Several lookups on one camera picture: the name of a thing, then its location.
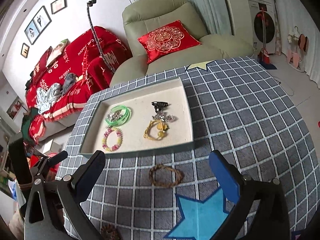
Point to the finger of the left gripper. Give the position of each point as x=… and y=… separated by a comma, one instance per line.
x=56, y=159
x=19, y=159

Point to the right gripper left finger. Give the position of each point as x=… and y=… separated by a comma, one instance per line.
x=72, y=189

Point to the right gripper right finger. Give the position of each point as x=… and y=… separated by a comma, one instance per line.
x=271, y=220

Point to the silver hair clip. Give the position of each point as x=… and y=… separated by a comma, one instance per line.
x=114, y=116

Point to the silver heart brooch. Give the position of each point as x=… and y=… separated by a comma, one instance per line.
x=159, y=116
x=170, y=118

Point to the black hair claw clip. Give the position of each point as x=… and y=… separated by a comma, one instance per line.
x=159, y=105

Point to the grey jewelry tray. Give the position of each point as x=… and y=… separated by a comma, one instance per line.
x=179, y=136

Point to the grey clothes pile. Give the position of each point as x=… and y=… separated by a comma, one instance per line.
x=45, y=99

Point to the sofa with red cover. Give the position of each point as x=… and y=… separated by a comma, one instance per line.
x=64, y=79

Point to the cream printed pillow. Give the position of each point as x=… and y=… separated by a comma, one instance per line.
x=57, y=51

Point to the grey checked tablecloth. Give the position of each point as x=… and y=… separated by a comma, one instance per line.
x=238, y=109

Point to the red mop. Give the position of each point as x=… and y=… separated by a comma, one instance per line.
x=263, y=56

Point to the green leather armchair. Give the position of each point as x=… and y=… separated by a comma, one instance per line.
x=144, y=16

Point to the red embroidered cushion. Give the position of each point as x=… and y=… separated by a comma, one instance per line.
x=170, y=38

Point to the slipper rack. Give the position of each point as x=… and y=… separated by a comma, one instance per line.
x=298, y=47

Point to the white sheer curtain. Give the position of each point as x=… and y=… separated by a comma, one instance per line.
x=292, y=13

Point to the grey-blue curtain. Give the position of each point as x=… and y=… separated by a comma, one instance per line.
x=215, y=15

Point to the small picture frame left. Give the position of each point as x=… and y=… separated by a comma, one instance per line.
x=25, y=50

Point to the small picture frame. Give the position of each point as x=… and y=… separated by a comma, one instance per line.
x=58, y=5
x=25, y=50

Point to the double picture frame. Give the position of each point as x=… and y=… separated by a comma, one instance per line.
x=37, y=25

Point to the small picture frame right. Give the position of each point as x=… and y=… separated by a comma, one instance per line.
x=58, y=5

